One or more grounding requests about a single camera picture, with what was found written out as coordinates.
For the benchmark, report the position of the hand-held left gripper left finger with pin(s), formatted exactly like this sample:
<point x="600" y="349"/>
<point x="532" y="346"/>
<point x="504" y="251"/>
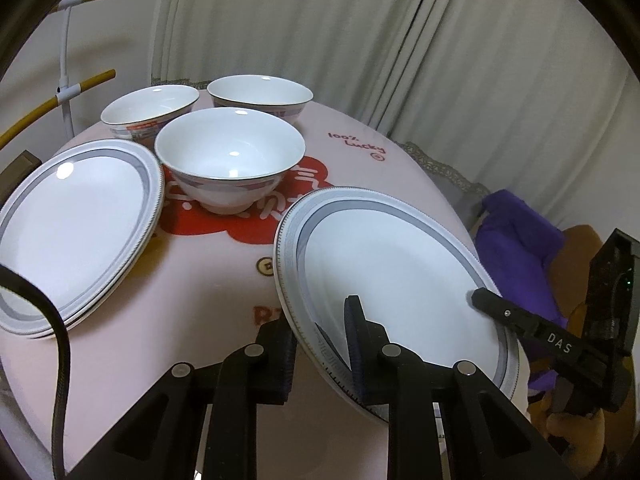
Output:
<point x="280" y="360"/>

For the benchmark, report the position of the white porcelain bowl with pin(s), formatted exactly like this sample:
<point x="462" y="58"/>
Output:
<point x="230" y="150"/>
<point x="150" y="105"/>
<point x="260" y="92"/>

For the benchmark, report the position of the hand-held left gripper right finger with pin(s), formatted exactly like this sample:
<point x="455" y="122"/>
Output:
<point x="356" y="350"/>

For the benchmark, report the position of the round table with pink cloth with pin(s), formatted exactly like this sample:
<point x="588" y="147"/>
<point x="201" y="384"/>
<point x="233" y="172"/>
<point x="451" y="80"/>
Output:
<point x="210" y="270"/>

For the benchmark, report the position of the brown wooden frame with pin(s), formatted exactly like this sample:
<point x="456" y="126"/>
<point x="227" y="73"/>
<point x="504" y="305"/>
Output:
<point x="20" y="165"/>

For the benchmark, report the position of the purple cloth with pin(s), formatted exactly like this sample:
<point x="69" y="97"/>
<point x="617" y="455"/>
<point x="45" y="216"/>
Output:
<point x="520" y="240"/>

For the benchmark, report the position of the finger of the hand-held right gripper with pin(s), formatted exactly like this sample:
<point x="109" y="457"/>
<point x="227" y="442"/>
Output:
<point x="575" y="397"/>
<point x="530" y="327"/>

